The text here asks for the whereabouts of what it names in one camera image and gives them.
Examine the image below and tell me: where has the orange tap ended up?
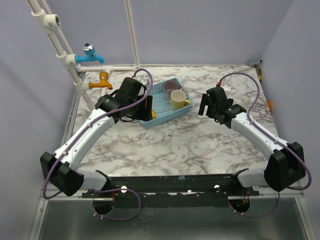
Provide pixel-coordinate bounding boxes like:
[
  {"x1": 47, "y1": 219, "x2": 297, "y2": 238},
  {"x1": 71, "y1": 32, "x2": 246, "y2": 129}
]
[{"x1": 88, "y1": 71, "x2": 113, "y2": 90}]

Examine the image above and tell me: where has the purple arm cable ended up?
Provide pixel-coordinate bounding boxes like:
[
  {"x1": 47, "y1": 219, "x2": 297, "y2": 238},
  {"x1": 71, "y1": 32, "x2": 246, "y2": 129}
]
[
  {"x1": 216, "y1": 72, "x2": 313, "y2": 218},
  {"x1": 42, "y1": 68, "x2": 154, "y2": 221}
]

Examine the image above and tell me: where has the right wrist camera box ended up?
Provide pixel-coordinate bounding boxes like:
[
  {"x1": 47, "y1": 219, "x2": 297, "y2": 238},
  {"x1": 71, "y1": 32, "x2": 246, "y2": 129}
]
[{"x1": 220, "y1": 84, "x2": 231, "y2": 92}]

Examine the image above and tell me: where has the yellow mug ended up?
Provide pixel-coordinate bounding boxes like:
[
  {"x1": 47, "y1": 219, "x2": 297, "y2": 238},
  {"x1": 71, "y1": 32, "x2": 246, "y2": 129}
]
[{"x1": 170, "y1": 89, "x2": 192, "y2": 111}]

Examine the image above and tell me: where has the orange clip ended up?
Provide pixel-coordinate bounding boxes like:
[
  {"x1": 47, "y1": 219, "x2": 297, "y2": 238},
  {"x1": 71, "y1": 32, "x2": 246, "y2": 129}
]
[{"x1": 267, "y1": 100, "x2": 272, "y2": 111}]

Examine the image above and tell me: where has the clear glass organizer insert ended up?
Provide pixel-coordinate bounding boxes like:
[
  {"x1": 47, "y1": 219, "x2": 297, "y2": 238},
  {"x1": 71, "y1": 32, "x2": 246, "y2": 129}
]
[{"x1": 152, "y1": 92, "x2": 174, "y2": 117}]

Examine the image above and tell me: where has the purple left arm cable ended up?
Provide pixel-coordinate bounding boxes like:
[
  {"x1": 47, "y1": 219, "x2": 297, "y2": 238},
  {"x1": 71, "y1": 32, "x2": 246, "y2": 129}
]
[{"x1": 42, "y1": 68, "x2": 154, "y2": 221}]

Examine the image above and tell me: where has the purple mug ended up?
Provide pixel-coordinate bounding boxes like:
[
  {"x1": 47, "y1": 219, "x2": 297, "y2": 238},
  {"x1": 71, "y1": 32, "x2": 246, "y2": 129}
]
[{"x1": 163, "y1": 80, "x2": 180, "y2": 93}]

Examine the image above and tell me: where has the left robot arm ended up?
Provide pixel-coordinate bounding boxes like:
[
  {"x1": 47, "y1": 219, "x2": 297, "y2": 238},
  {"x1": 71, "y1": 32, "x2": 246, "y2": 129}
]
[{"x1": 40, "y1": 77, "x2": 153, "y2": 198}]

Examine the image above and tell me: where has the yellow clamp tool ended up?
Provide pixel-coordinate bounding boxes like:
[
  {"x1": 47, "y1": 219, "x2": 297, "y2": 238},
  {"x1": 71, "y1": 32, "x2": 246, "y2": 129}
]
[{"x1": 249, "y1": 59, "x2": 263, "y2": 82}]

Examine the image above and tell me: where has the white pvc pipe frame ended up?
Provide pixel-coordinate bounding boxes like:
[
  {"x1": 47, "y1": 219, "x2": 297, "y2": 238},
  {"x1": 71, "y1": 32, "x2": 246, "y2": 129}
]
[{"x1": 26, "y1": 0, "x2": 142, "y2": 113}]

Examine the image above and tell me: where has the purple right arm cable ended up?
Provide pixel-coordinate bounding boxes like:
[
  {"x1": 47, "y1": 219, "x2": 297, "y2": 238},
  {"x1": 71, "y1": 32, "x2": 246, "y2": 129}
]
[{"x1": 216, "y1": 72, "x2": 313, "y2": 218}]

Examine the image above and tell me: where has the clear textured glass tray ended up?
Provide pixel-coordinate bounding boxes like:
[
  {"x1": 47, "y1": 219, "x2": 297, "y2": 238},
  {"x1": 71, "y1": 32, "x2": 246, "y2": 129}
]
[{"x1": 197, "y1": 118, "x2": 220, "y2": 135}]

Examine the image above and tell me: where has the blue tap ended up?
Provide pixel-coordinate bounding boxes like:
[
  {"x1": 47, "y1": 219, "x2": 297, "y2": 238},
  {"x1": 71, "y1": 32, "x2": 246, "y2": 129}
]
[{"x1": 75, "y1": 42, "x2": 105, "y2": 64}]

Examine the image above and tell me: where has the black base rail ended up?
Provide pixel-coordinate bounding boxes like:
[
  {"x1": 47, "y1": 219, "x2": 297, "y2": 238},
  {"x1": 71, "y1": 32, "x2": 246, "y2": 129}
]
[{"x1": 82, "y1": 173, "x2": 259, "y2": 208}]

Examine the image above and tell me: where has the light blue perforated basket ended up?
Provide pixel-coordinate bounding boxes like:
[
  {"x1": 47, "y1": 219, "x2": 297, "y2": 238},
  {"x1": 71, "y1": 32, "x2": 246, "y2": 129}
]
[{"x1": 139, "y1": 77, "x2": 194, "y2": 129}]

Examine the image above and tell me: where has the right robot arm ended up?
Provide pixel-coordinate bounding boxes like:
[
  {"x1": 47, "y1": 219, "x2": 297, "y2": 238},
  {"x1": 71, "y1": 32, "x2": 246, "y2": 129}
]
[{"x1": 198, "y1": 86, "x2": 306, "y2": 196}]

